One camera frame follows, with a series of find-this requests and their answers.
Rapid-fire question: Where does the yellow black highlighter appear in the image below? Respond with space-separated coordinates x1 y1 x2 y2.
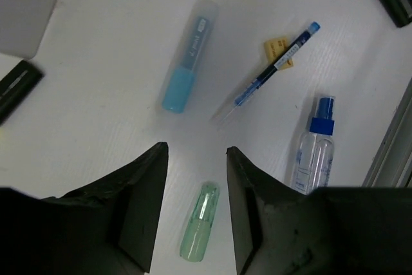
1 61 44 125

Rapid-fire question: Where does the aluminium frame rail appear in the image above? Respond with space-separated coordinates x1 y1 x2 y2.
362 83 411 187

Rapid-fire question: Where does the green translucent highlighter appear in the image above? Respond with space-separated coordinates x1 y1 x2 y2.
180 182 220 262

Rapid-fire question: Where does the blue highlighter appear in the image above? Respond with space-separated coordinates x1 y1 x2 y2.
162 0 219 113

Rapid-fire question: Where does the blue gel pen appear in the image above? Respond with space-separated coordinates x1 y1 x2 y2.
211 21 321 124

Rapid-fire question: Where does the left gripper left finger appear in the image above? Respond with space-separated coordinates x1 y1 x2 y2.
1 142 169 274

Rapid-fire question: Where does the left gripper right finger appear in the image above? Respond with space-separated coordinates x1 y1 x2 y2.
227 147 411 274

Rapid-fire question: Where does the clear blue spray bottle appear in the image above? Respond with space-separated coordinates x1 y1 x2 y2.
291 95 335 194

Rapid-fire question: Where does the left white compartment container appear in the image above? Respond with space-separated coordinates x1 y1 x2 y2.
1 0 57 59

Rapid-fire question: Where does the small tan eraser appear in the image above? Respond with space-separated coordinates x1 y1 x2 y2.
263 36 289 63

